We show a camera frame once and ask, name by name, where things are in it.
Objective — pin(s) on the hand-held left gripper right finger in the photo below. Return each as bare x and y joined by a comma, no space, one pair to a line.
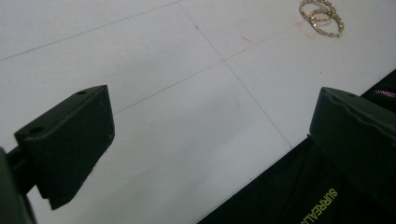
358,140

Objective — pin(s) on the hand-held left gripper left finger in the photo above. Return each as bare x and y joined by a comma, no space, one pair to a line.
68,143

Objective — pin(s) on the black device with purple lights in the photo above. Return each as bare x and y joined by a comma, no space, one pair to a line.
385,93

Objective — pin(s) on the black clothing with yellow print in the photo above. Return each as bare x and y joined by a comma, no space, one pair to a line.
280,193

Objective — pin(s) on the large gold studded hoop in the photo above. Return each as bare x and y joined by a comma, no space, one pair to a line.
341,25

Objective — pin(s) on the small gold studded hoop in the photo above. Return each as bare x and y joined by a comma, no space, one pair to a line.
301,10

